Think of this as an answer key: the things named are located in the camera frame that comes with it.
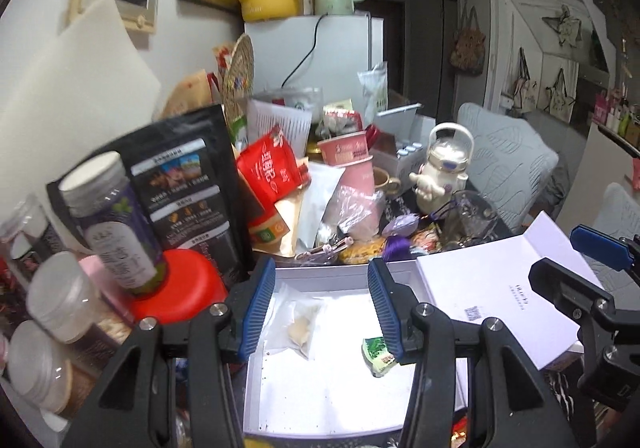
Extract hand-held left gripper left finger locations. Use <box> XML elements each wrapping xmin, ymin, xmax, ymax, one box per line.
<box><xmin>60</xmin><ymin>255</ymin><xmax>277</xmax><ymax>448</ymax></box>

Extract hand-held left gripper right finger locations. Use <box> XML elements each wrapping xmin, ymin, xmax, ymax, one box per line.
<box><xmin>367</xmin><ymin>258</ymin><xmax>583</xmax><ymax>448</ymax></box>

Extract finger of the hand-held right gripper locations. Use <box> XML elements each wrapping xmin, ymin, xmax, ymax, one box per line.
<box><xmin>570</xmin><ymin>224</ymin><xmax>640</xmax><ymax>274</ymax></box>
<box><xmin>529</xmin><ymin>257</ymin><xmax>623</xmax><ymax>354</ymax></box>

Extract white flip-lid box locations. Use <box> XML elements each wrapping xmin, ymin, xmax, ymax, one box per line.
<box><xmin>242</xmin><ymin>210</ymin><xmax>606</xmax><ymax>439</ymax></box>

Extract grey leaf-pattern chair cushion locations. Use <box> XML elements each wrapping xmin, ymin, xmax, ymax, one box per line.
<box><xmin>457</xmin><ymin>102</ymin><xmax>560</xmax><ymax>234</ymax></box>
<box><xmin>597</xmin><ymin>183</ymin><xmax>640</xmax><ymax>289</ymax></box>

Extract small green packet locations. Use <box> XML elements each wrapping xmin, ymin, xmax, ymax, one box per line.
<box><xmin>361</xmin><ymin>335</ymin><xmax>401</xmax><ymax>379</ymax></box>

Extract small clear snack packet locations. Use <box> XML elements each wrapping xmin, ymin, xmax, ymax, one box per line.
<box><xmin>267</xmin><ymin>295</ymin><xmax>326</xmax><ymax>361</ymax></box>

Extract red yellow snack packet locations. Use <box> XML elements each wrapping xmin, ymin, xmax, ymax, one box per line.
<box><xmin>340</xmin><ymin>235</ymin><xmax>388</xmax><ymax>265</ymax></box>

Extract red plastic jar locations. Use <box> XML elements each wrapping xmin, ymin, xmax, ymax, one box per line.
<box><xmin>127</xmin><ymin>248</ymin><xmax>231</xmax><ymax>329</ymax></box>

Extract red yellow box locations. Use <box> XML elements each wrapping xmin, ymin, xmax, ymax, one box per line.
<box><xmin>247</xmin><ymin>193</ymin><xmax>306</xmax><ymax>256</ymax></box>

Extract small clear plastic tubes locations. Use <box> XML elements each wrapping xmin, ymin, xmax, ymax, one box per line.
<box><xmin>295</xmin><ymin>237</ymin><xmax>356</xmax><ymax>261</ymax></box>

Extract crumpled clear plastic bag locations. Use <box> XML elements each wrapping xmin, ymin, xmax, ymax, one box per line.
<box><xmin>320</xmin><ymin>170</ymin><xmax>386</xmax><ymax>241</ymax></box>

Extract glass pitcher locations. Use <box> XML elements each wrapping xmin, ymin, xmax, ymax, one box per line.
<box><xmin>440</xmin><ymin>190</ymin><xmax>498</xmax><ymax>249</ymax></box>

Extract plain white pouch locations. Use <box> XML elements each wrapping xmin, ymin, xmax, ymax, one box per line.
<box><xmin>297</xmin><ymin>160</ymin><xmax>346</xmax><ymax>249</ymax></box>

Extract row of shelf bottles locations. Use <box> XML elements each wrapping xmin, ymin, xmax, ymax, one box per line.
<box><xmin>592</xmin><ymin>88</ymin><xmax>640</xmax><ymax>154</ymax></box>

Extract beige mug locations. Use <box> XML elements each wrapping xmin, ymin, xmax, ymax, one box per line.
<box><xmin>372</xmin><ymin>167</ymin><xmax>402</xmax><ymax>199</ymax></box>

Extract tall pink paper cup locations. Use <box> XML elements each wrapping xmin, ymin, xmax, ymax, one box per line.
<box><xmin>340</xmin><ymin>160</ymin><xmax>386</xmax><ymax>209</ymax></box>

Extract black stand-up pouch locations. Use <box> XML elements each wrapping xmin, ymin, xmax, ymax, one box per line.
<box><xmin>46</xmin><ymin>104</ymin><xmax>253</xmax><ymax>289</ymax></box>

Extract red snack bag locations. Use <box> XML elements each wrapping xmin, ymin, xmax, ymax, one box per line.
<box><xmin>236</xmin><ymin>124</ymin><xmax>311</xmax><ymax>216</ymax></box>

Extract white character water bottle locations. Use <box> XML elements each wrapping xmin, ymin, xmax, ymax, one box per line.
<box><xmin>409</xmin><ymin>123</ymin><xmax>475</xmax><ymax>216</ymax></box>

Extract purple label bottle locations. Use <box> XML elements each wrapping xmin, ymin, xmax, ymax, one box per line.
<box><xmin>57</xmin><ymin>150</ymin><xmax>168</xmax><ymax>299</ymax></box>

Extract pink paper bowl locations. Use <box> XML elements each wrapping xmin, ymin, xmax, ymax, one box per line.
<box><xmin>316</xmin><ymin>130</ymin><xmax>375</xmax><ymax>169</ymax></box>

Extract hanging white bag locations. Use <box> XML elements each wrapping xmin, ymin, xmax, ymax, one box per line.
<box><xmin>512</xmin><ymin>48</ymin><xmax>538</xmax><ymax>111</ymax></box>

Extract white printed leaflet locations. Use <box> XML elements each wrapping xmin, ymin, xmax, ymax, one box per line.
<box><xmin>247</xmin><ymin>99</ymin><xmax>313</xmax><ymax>156</ymax></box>

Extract grey cardboard box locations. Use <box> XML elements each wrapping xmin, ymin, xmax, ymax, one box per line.
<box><xmin>372</xmin><ymin>103</ymin><xmax>431</xmax><ymax>174</ymax></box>

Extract clear jar with white lid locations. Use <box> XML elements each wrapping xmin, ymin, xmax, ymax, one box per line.
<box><xmin>7</xmin><ymin>320</ymin><xmax>96</xmax><ymax>416</ymax></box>
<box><xmin>25</xmin><ymin>250</ymin><xmax>108</xmax><ymax>344</ymax></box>

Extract clear plastic container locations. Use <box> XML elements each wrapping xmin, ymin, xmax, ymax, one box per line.
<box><xmin>255</xmin><ymin>87</ymin><xmax>323</xmax><ymax>124</ymax></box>

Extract beige snack bag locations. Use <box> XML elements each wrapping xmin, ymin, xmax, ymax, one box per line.
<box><xmin>160</xmin><ymin>69</ymin><xmax>221</xmax><ymax>119</ymax></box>

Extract white green foil pouch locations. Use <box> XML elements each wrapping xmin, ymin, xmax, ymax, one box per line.
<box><xmin>357</xmin><ymin>62</ymin><xmax>389</xmax><ymax>116</ymax></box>

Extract round woven mat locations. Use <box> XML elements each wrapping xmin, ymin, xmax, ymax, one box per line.
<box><xmin>221</xmin><ymin>33</ymin><xmax>256</xmax><ymax>129</ymax></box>

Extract hanging patterned tote bag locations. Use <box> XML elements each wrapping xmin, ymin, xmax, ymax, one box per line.
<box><xmin>450</xmin><ymin>8</ymin><xmax>488</xmax><ymax>76</ymax></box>

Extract dark label bottle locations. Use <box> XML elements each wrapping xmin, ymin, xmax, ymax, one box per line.
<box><xmin>0</xmin><ymin>193</ymin><xmax>61</xmax><ymax>279</ymax></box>

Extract white fridge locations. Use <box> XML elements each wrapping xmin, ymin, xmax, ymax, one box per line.
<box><xmin>243</xmin><ymin>13</ymin><xmax>385</xmax><ymax>139</ymax></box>

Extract white foam board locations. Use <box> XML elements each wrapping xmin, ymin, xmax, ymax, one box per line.
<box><xmin>0</xmin><ymin>0</ymin><xmax>162</xmax><ymax>209</ymax></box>

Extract black power cable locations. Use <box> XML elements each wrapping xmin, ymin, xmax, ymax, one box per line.
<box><xmin>280</xmin><ymin>13</ymin><xmax>326</xmax><ymax>89</ymax></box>

